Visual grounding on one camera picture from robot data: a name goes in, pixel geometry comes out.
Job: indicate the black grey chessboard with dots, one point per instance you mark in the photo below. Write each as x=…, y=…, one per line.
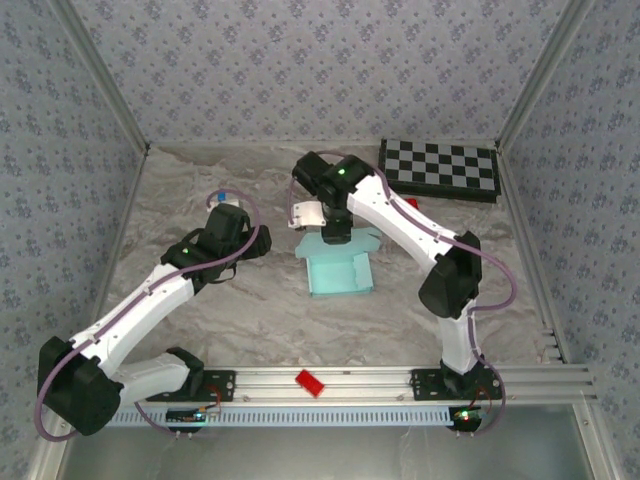
x=437, y=170

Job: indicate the aluminium side rail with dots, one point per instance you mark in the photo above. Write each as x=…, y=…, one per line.
x=117, y=252
x=532, y=250

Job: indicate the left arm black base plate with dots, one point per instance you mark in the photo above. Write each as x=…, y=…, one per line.
x=220, y=385

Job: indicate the aluminium mounting rail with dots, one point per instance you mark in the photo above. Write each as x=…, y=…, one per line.
x=360, y=385

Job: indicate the small red toy brick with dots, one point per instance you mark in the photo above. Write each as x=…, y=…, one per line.
x=412, y=204

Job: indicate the grey metal panel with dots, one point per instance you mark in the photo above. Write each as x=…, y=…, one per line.
x=320, y=455

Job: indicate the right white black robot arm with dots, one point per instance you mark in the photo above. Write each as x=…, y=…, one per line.
x=460, y=345

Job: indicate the aluminium frame post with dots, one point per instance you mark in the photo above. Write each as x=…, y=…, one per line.
x=102, y=75
x=542, y=75

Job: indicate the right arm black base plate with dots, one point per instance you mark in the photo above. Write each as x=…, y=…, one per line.
x=425, y=385

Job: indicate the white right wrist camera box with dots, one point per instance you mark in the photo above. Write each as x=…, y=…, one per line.
x=310, y=215

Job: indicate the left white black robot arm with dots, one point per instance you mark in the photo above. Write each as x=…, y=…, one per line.
x=135, y=310

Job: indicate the long red toy brick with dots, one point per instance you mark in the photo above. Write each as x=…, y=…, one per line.
x=310, y=383

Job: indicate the light blue paper box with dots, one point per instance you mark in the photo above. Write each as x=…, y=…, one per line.
x=332, y=277

